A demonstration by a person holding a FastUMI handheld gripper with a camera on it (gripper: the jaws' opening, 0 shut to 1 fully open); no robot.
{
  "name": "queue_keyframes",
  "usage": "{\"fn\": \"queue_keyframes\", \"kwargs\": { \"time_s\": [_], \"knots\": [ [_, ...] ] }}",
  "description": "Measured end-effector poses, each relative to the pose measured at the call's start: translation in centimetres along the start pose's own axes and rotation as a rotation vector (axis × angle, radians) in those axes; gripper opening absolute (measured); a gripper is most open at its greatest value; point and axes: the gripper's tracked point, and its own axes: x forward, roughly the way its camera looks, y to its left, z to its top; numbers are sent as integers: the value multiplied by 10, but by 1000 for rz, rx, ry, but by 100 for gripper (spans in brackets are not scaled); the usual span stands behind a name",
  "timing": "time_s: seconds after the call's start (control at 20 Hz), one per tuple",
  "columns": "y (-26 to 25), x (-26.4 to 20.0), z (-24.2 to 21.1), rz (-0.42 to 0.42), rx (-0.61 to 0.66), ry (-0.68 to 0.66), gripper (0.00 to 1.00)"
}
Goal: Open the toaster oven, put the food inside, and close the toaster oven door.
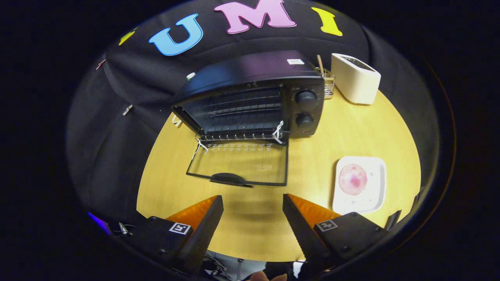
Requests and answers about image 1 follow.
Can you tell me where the black backdrop cloth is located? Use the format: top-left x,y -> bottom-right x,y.
66,0 -> 440,231

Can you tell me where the pink round food slice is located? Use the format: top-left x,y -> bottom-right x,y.
338,164 -> 368,196

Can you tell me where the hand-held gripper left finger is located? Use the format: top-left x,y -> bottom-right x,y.
129,195 -> 224,276

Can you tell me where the metal wire utensil basket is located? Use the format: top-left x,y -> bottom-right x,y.
320,68 -> 336,98

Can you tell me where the cream white toaster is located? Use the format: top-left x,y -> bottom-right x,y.
331,53 -> 382,105

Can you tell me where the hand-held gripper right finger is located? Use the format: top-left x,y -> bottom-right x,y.
282,193 -> 391,274

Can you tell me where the white square plate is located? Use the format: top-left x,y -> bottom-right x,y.
332,156 -> 387,215

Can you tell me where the white cord tie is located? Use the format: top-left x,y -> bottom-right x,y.
272,120 -> 284,144
191,136 -> 209,161

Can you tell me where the black toaster oven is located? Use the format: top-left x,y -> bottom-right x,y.
170,50 -> 325,189

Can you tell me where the metal wire oven rack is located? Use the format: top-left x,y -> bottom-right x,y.
195,88 -> 289,142

